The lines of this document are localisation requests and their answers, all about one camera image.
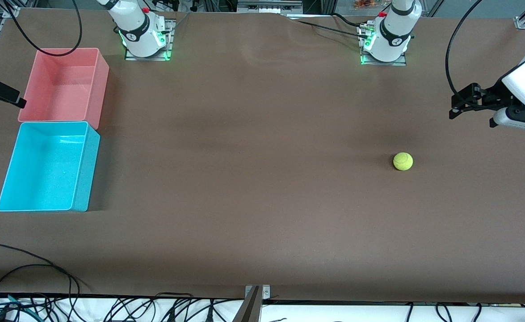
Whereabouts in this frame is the yellow-green tennis ball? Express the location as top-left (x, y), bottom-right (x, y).
top-left (393, 152), bottom-right (414, 171)

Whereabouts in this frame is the pink plastic bin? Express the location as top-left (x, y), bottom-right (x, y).
top-left (17, 47), bottom-right (110, 130)

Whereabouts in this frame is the blue plastic bin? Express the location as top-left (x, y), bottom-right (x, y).
top-left (0, 121), bottom-right (101, 212)

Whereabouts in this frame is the grey metal box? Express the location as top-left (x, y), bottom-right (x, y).
top-left (237, 0), bottom-right (304, 15)

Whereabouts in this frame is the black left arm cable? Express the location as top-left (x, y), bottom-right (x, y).
top-left (445, 0), bottom-right (486, 101)

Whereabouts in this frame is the black base power cable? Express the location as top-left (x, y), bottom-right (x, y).
top-left (285, 16), bottom-right (371, 39)

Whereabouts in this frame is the small metal bracket plate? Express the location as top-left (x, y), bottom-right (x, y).
top-left (245, 285), bottom-right (271, 299)

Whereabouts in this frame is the aluminium profile post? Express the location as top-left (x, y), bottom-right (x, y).
top-left (232, 285), bottom-right (263, 322)

